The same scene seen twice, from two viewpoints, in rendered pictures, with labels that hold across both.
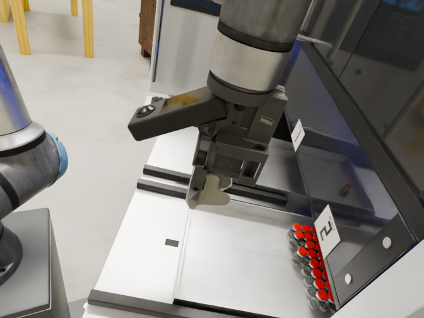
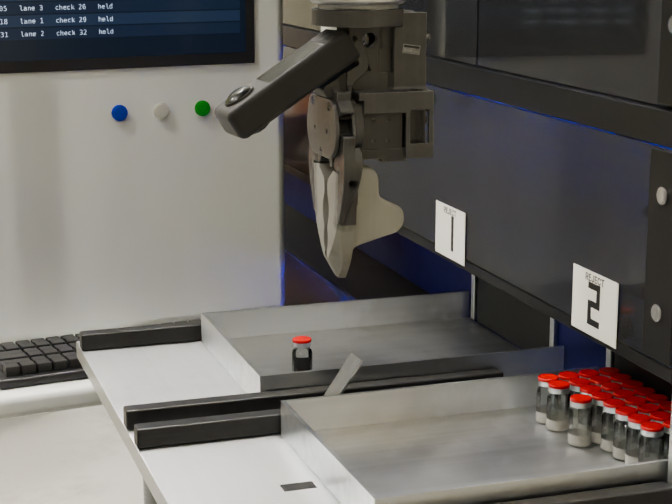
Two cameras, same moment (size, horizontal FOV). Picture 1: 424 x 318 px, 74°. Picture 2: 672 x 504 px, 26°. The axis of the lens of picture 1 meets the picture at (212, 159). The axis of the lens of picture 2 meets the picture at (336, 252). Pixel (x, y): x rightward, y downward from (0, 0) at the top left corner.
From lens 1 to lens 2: 0.86 m
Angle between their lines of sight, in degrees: 27
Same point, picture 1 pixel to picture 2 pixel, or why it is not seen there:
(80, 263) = not seen: outside the picture
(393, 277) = not seen: outside the picture
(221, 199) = (389, 217)
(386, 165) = (610, 109)
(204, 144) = (343, 104)
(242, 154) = (399, 103)
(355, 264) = (652, 280)
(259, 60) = not seen: outside the picture
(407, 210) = (657, 131)
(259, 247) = (490, 445)
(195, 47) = (63, 169)
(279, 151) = (423, 325)
